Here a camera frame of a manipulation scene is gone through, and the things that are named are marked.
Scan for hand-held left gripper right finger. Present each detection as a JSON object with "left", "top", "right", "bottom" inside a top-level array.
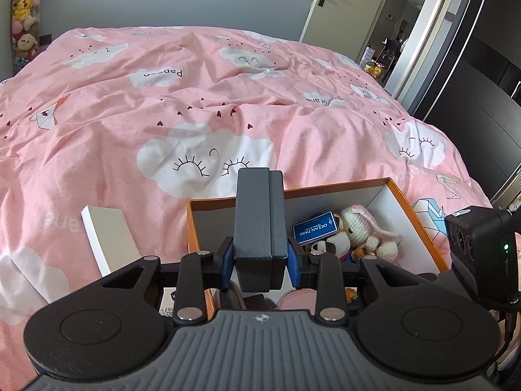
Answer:
[{"left": 287, "top": 238, "right": 438, "bottom": 322}]

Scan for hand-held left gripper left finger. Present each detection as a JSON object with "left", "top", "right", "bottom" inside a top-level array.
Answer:
[{"left": 100, "top": 237, "right": 234, "bottom": 323}]

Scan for pink pouch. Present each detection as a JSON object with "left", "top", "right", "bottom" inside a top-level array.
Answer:
[{"left": 277, "top": 287, "right": 322, "bottom": 312}]

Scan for orange cardboard box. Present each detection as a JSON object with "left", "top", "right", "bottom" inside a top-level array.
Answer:
[{"left": 186, "top": 176, "right": 453, "bottom": 322}]

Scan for blue hang tag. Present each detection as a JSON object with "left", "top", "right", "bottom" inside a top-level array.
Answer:
[{"left": 292, "top": 211, "right": 340, "bottom": 245}]

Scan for black textured box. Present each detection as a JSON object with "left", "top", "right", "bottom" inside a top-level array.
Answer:
[{"left": 233, "top": 167, "right": 289, "bottom": 293}]

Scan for white pink crochet bunny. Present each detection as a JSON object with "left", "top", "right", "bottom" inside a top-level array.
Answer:
[{"left": 340, "top": 206, "right": 403, "bottom": 259}]

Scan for long white box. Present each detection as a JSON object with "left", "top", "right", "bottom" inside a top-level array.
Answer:
[{"left": 80, "top": 205, "right": 141, "bottom": 278}]

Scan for black wardrobe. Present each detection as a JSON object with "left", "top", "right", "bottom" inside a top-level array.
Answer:
[{"left": 411, "top": 0, "right": 521, "bottom": 208}]

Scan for pink cloud print blanket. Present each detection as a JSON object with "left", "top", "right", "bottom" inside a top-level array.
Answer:
[{"left": 0, "top": 25, "right": 495, "bottom": 335}]

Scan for yellow packets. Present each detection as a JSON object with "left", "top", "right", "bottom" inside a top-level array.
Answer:
[{"left": 362, "top": 59, "right": 387, "bottom": 80}]

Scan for dark chair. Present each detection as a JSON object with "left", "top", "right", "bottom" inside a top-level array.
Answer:
[{"left": 380, "top": 37, "right": 401, "bottom": 70}]

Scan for beige door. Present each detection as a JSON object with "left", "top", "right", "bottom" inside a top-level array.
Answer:
[{"left": 299, "top": 0, "right": 397, "bottom": 64}]

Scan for tall tube of plush toys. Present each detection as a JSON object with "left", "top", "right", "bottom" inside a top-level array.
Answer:
[{"left": 10, "top": 0, "right": 45, "bottom": 74}]

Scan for white door frame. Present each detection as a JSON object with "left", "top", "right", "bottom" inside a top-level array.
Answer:
[{"left": 385, "top": 0, "right": 481, "bottom": 110}]

